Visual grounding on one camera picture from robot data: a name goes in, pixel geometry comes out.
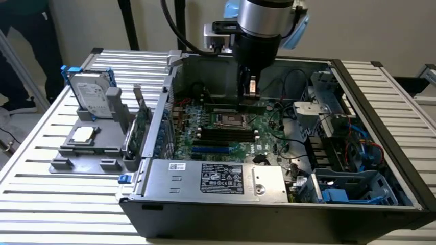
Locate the black expansion slot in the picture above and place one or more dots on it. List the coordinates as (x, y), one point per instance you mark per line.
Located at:
(207, 156)

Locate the silver CPU chip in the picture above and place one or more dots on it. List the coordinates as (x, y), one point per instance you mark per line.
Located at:
(83, 134)

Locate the green Dell motherboard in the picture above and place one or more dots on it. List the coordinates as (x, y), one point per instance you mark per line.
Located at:
(266, 132)

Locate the green RAM stick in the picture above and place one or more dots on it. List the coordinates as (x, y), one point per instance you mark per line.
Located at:
(222, 108)

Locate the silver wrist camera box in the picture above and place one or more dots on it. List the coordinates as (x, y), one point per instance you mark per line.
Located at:
(215, 38)

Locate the grey metal disk bay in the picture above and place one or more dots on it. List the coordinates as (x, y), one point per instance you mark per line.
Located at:
(327, 112)

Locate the person in dark trousers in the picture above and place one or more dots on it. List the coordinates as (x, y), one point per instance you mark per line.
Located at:
(31, 51)

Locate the CPU socket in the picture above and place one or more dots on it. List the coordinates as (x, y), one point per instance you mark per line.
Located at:
(231, 120)

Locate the black stand pole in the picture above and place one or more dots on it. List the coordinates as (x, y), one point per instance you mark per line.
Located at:
(130, 23)

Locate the blue plastic clip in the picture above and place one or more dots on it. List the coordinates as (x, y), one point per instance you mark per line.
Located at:
(124, 178)

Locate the green graphics card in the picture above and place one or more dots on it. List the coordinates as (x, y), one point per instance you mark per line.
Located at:
(138, 130)

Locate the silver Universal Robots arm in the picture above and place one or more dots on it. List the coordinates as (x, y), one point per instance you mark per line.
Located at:
(262, 18)

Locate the blue plastic drive carrier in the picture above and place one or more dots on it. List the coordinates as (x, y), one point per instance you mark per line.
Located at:
(344, 189)

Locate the black open PC case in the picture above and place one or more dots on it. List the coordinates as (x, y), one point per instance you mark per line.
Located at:
(238, 219)

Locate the grey parts rack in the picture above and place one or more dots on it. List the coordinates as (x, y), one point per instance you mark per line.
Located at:
(86, 158)

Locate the hard disk in blue bracket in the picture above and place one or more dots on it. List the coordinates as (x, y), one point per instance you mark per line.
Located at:
(90, 94)

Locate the blue expansion slot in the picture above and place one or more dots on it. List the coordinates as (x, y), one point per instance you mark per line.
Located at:
(211, 149)

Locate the silver power supply unit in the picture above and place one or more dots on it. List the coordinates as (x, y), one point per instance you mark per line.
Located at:
(191, 178)

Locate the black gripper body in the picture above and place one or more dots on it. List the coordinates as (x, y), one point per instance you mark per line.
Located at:
(256, 51)

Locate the black RAM slot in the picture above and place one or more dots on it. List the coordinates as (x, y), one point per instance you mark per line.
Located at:
(226, 130)
(223, 139)
(224, 136)
(226, 133)

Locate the aluminium profile frame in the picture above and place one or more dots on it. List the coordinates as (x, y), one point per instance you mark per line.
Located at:
(426, 84)

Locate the metal slat table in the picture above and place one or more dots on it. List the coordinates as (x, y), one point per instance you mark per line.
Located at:
(51, 204)

